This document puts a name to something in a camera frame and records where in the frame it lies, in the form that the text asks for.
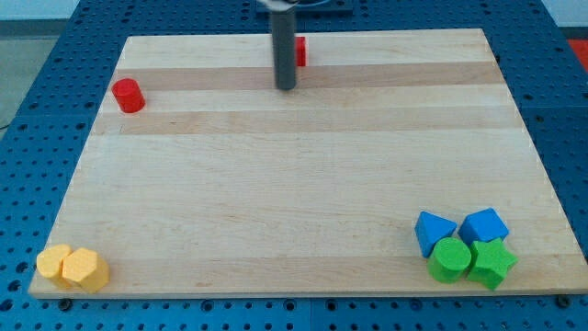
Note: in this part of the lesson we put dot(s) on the red star block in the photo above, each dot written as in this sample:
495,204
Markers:
301,51

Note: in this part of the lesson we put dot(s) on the green star block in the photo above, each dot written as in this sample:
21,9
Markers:
491,263

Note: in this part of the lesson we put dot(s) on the wooden board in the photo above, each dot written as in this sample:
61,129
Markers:
224,186

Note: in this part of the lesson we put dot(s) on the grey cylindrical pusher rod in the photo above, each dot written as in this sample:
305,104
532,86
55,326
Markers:
283,28

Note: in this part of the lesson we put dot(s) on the blue triangle block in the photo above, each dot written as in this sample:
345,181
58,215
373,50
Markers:
430,229

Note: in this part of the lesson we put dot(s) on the green cylinder block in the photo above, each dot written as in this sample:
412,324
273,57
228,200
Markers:
449,260

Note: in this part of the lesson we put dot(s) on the red cylinder block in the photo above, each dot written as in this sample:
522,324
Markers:
128,95

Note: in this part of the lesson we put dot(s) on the blue cube block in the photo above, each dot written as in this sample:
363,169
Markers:
485,225

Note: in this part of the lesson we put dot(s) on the yellow hexagon block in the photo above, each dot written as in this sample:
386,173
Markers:
86,269

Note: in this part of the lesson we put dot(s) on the yellow cylinder block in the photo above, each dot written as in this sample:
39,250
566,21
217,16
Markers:
49,264

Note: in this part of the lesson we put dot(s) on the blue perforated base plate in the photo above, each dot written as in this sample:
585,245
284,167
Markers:
43,143

